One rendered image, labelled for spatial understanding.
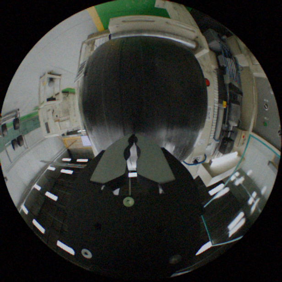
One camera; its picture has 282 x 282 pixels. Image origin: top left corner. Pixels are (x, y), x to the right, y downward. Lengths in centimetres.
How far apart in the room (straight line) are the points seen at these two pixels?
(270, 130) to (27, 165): 1203
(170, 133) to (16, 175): 1118
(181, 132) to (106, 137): 13
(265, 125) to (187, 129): 58
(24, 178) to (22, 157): 198
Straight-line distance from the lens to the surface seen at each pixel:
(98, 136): 16
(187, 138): 17
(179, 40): 42
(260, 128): 69
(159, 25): 42
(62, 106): 455
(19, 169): 1115
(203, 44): 43
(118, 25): 42
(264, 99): 70
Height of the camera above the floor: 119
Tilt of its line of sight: 24 degrees up
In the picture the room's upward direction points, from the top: 177 degrees clockwise
